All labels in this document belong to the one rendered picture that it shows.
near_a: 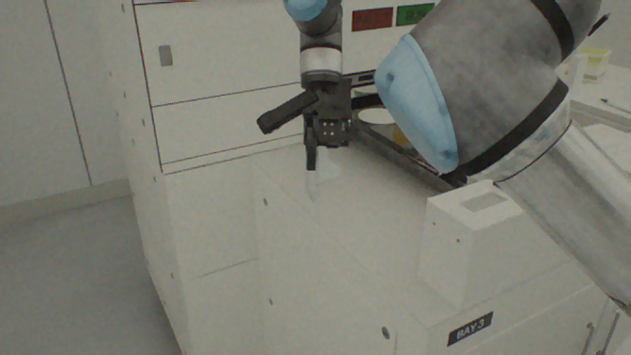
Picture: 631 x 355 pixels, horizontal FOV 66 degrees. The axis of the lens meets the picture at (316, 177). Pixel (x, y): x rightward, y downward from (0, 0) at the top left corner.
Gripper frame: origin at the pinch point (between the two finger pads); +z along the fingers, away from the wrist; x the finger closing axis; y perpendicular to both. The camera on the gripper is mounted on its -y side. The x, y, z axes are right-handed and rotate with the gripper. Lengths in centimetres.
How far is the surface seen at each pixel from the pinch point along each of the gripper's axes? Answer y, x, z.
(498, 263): 26.1, -14.7, 10.8
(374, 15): 16, 27, -44
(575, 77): 59, 17, -27
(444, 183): 27.6, 12.4, -2.9
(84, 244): -97, 146, 14
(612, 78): 76, 30, -31
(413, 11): 27, 31, -47
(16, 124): -127, 141, -41
